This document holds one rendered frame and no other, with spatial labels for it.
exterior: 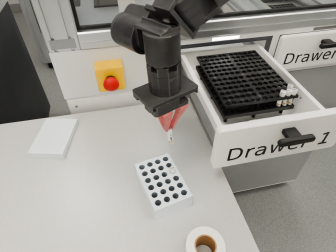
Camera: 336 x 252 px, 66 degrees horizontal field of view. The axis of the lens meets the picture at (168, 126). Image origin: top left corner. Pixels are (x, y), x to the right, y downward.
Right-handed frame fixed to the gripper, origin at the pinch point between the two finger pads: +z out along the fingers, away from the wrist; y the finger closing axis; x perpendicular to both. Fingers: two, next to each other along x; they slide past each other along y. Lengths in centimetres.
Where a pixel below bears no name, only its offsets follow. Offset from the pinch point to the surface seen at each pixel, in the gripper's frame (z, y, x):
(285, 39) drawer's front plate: -1.1, -47.1, -9.5
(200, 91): 0.9, -13.5, -6.4
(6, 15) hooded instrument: 8, 16, -127
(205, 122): 5.1, -10.5, -0.6
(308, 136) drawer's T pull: 0.5, -19.8, 17.6
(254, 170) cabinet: 67, -53, -12
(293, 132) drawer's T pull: 0.5, -18.6, 15.3
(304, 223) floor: 93, -67, 15
